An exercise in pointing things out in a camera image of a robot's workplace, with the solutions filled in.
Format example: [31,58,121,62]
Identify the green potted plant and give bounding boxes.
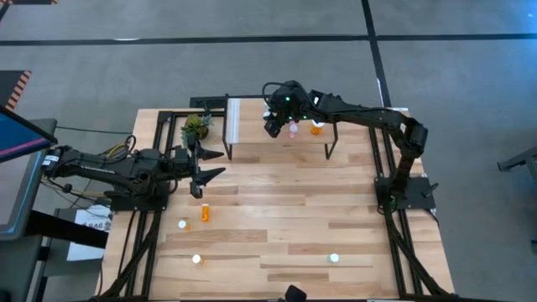
[180,112,215,155]

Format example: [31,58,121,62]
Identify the wooden shelf black legs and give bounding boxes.
[222,92,339,161]

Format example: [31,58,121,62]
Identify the blue screen monitor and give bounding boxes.
[0,104,59,164]

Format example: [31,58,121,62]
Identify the grey furniture piece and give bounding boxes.
[497,145,537,185]

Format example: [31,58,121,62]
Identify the black rounded object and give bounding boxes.
[284,284,307,302]

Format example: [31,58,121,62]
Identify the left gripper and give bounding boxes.
[169,134,227,200]

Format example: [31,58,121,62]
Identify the black orange striped mat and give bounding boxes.
[0,70,33,111]
[0,0,60,6]

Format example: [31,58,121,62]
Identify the white printed paper sheet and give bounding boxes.
[65,204,113,262]

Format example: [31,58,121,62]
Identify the thin black floor cable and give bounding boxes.
[55,124,134,136]

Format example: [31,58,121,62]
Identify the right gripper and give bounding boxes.
[263,80,314,139]

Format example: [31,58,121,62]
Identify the grey equipment cart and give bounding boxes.
[0,118,59,302]

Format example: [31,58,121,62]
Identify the black cart crossbar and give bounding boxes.
[24,209,109,249]

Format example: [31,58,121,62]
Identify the yellow cable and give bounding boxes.
[104,142,132,157]

